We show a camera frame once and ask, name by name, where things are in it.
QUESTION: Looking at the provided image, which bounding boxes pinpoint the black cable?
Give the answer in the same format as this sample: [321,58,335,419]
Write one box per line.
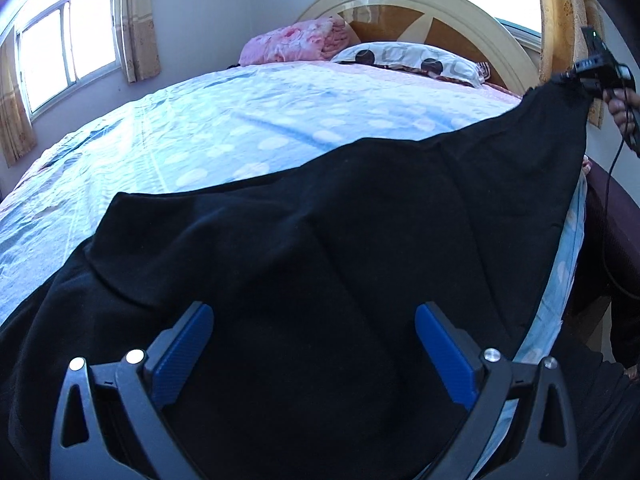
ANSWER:
[601,132,630,293]

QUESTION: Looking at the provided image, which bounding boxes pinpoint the beige patterned curtain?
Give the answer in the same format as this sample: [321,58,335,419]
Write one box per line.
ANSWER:
[0,35,38,168]
[114,0,162,83]
[535,0,608,128]

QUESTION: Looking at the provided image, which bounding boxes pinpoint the person's right hand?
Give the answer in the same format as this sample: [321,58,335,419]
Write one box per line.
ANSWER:
[602,88,639,135]

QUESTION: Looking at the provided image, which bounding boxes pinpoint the patterned white pillow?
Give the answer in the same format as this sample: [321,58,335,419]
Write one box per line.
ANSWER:
[332,41,483,86]

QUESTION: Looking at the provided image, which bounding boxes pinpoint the blue polka dot bed sheet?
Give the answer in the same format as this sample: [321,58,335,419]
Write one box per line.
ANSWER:
[0,60,588,480]

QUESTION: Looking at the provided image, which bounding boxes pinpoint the black pants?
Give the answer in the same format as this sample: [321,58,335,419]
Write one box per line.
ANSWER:
[0,78,591,480]

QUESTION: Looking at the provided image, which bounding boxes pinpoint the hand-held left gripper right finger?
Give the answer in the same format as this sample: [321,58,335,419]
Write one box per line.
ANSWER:
[414,301,581,480]

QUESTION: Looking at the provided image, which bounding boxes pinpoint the pink floral blanket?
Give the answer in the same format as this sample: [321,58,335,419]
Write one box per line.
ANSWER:
[240,17,358,66]

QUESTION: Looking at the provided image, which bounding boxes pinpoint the person's dark clothing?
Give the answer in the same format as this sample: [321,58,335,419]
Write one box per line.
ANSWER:
[565,157,640,366]

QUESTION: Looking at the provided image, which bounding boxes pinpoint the wooden bed headboard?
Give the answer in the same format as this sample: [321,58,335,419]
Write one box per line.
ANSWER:
[300,0,543,98]

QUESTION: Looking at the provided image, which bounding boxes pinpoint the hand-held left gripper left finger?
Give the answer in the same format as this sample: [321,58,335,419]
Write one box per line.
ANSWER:
[50,301,216,480]

